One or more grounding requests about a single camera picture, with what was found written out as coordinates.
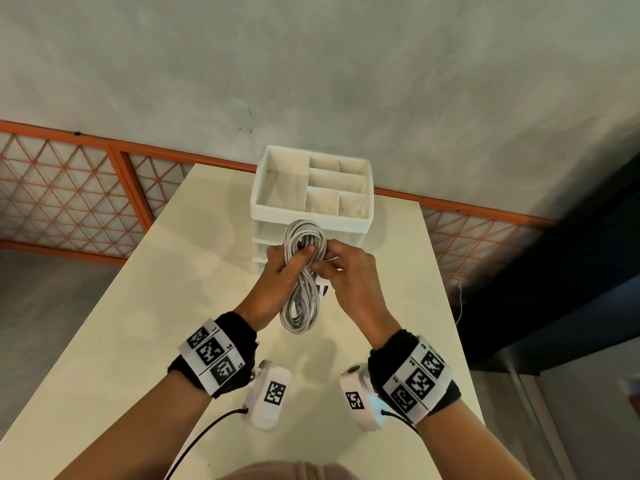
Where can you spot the white drawer organizer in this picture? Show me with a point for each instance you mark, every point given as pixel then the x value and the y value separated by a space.
pixel 285 187

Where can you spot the person's right hand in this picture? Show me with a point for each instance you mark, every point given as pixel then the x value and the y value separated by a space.
pixel 357 289

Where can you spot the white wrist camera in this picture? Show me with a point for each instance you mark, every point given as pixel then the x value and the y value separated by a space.
pixel 270 392
pixel 356 399

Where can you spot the person's right forearm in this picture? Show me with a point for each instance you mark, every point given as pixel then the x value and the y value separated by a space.
pixel 470 452

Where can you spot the orange mesh fence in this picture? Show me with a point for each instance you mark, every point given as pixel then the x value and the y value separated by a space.
pixel 65 194

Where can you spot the black left wristband with markers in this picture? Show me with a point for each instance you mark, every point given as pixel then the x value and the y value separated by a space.
pixel 215 354

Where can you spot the person's left hand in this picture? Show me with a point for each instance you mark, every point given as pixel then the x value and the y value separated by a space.
pixel 267 294

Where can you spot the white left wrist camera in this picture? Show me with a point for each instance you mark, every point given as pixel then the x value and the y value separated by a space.
pixel 270 392

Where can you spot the black wristband with markers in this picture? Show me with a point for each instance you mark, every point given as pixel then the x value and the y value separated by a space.
pixel 415 379
pixel 215 354

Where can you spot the person's left forearm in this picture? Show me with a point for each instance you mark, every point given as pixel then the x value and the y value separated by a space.
pixel 145 434

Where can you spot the person's left thumb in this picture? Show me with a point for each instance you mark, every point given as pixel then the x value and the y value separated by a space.
pixel 301 259

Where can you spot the black cabinet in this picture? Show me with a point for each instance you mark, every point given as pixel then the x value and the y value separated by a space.
pixel 560 289

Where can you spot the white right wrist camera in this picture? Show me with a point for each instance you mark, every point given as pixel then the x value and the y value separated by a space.
pixel 356 399

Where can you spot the black right wristband with markers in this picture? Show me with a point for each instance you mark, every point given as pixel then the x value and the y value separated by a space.
pixel 415 379

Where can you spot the person's right thumb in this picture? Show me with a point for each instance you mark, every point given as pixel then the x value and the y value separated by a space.
pixel 326 265

